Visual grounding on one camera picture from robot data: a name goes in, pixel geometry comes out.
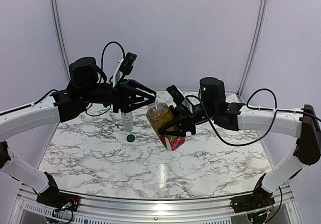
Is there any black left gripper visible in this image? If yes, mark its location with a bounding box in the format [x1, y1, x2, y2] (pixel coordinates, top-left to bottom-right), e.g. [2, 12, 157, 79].
[80, 78, 156, 113]

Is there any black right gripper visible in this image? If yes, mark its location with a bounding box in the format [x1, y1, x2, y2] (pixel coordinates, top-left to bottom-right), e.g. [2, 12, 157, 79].
[154, 101, 217, 137]

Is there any tea bottle red label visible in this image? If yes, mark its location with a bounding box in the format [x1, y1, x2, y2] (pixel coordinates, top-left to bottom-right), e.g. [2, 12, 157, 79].
[146, 101, 185, 151]

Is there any coffee bottle white label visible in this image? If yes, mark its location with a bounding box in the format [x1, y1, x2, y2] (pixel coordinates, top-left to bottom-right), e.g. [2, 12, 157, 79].
[121, 112, 133, 132]

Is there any dark green bottle cap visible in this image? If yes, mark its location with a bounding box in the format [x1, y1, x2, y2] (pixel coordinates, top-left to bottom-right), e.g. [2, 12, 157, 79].
[126, 134, 135, 143]

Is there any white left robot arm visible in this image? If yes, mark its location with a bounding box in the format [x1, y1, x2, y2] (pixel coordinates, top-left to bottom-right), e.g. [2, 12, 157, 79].
[1, 53, 156, 206]

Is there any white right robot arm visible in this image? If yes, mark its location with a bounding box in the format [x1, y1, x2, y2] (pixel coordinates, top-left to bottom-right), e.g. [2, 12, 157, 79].
[157, 77, 320, 208]

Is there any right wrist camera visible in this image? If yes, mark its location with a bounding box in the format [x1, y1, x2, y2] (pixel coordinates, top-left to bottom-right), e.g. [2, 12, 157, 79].
[166, 85, 194, 112]

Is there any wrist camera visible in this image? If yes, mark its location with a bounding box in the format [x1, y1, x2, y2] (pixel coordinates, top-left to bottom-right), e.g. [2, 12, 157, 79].
[112, 52, 137, 87]
[166, 85, 194, 112]

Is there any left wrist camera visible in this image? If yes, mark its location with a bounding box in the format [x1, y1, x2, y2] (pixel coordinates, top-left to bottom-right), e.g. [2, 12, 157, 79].
[112, 52, 137, 87]

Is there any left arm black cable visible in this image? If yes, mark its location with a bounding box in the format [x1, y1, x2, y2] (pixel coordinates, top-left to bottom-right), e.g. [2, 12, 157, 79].
[85, 41, 126, 117]

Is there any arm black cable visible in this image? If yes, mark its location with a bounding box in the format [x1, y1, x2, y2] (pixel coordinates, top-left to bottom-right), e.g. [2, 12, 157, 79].
[185, 89, 321, 147]
[85, 41, 126, 117]

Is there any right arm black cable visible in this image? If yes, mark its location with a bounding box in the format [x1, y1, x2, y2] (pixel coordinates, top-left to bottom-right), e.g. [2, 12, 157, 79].
[185, 89, 321, 147]

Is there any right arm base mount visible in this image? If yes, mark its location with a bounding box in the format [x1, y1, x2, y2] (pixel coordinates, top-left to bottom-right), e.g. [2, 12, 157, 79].
[230, 174, 275, 213]

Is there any aluminium table front rail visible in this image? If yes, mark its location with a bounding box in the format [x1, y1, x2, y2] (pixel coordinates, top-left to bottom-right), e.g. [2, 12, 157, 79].
[9, 185, 301, 223]

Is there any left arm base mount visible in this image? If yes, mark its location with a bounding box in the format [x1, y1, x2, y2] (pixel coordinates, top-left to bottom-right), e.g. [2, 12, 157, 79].
[34, 172, 80, 211]

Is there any left aluminium frame post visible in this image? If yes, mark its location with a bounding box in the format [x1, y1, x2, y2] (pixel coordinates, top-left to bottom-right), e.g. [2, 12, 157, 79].
[49, 0, 71, 82]

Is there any aluminium frame post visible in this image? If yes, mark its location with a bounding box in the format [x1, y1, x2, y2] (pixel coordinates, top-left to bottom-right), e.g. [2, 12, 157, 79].
[49, 0, 71, 82]
[237, 0, 268, 96]

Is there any right aluminium frame post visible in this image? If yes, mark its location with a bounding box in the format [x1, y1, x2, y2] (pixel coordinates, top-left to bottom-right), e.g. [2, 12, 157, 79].
[237, 0, 268, 96]

